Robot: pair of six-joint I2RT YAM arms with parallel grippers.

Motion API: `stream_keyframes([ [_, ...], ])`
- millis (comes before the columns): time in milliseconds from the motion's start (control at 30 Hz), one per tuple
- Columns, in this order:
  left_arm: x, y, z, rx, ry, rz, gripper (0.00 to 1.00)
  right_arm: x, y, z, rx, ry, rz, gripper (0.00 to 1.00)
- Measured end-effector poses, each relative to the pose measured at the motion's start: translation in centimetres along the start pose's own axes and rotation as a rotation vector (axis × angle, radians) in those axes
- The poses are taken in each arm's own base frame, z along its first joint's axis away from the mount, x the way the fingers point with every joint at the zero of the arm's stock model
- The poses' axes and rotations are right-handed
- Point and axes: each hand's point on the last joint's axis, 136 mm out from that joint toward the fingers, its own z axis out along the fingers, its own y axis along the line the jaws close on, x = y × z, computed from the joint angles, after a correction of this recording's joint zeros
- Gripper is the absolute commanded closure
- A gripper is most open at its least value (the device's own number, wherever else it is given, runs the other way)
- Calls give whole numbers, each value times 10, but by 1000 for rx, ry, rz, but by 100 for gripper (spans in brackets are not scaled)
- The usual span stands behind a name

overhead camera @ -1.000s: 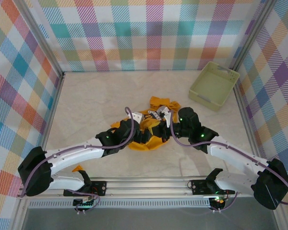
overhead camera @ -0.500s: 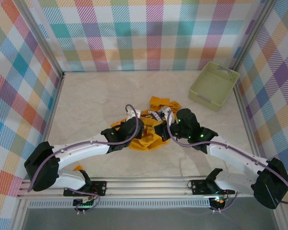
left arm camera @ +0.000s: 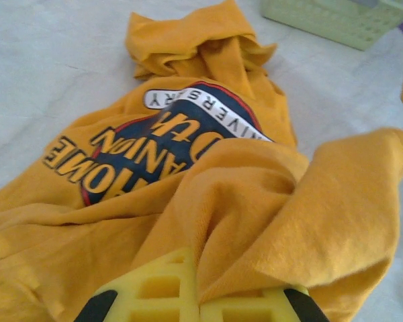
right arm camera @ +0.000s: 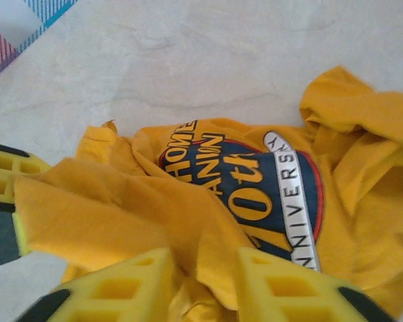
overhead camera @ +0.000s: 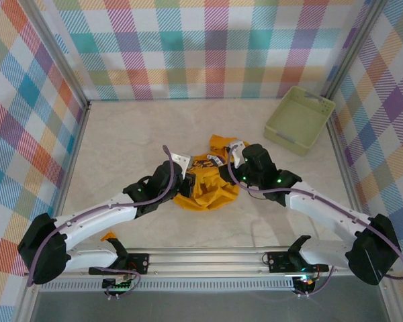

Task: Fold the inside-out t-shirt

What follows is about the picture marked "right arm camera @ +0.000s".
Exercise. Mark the yellow t-shirt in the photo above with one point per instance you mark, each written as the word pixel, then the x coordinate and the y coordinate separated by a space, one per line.
pixel 121 208

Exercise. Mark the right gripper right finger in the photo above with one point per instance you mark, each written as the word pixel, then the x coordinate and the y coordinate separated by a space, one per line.
pixel 289 295

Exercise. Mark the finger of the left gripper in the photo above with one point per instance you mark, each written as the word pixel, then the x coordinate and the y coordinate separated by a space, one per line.
pixel 0 238
pixel 6 174

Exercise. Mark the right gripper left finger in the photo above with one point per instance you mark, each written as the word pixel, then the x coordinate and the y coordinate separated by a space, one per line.
pixel 121 295

